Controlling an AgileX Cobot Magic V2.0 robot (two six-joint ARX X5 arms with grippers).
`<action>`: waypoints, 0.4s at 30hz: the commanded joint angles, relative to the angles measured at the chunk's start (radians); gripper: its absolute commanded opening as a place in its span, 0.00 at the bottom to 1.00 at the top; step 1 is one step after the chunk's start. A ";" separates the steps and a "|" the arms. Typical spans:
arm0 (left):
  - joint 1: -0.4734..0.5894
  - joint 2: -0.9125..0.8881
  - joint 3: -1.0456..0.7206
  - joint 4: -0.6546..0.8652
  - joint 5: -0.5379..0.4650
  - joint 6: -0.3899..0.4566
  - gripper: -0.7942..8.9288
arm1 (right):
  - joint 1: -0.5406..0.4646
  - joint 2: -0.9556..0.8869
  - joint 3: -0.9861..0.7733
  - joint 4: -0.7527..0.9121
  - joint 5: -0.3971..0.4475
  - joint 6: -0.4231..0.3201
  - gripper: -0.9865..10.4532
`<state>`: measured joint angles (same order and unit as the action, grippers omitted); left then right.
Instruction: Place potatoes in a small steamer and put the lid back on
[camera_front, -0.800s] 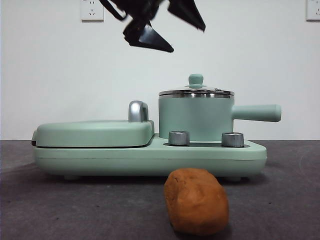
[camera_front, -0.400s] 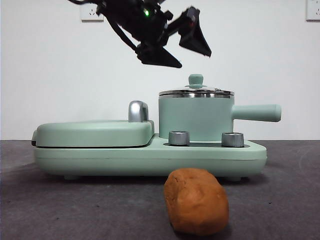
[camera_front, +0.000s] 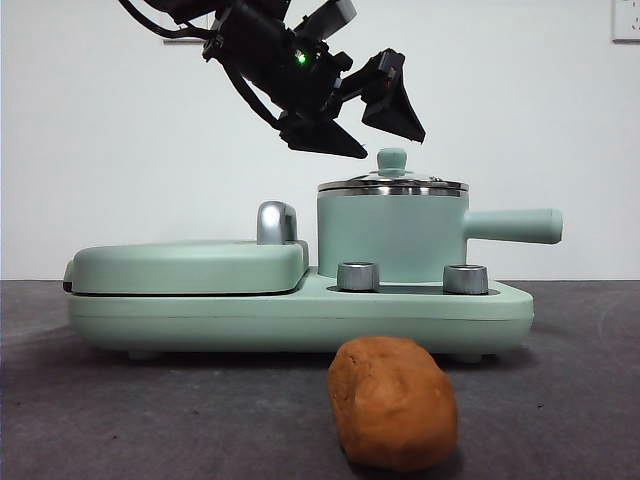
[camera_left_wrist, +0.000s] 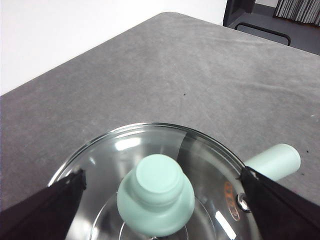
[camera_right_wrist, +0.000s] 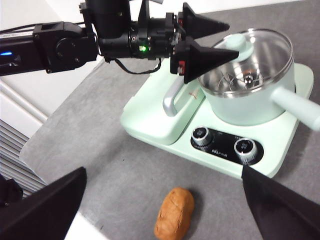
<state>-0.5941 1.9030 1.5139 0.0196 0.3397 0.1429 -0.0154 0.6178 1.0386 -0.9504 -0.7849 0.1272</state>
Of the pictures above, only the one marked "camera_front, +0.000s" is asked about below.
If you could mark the brown potato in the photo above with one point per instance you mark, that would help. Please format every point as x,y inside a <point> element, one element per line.
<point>395,405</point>

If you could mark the green hinged griddle cover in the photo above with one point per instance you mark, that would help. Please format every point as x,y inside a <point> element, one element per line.
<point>190,267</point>

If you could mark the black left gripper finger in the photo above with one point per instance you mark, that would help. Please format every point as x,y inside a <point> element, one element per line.
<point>392,105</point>
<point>320,139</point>

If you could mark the silver control knob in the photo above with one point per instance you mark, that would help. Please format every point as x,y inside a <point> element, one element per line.
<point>358,277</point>
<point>466,280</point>

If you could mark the glass lid with green knob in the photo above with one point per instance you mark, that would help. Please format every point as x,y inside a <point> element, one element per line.
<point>392,160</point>

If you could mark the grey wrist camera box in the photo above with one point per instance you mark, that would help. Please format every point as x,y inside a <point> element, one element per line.
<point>330,15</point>

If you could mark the green breakfast maker base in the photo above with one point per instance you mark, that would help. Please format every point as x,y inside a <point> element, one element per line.
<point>300,320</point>

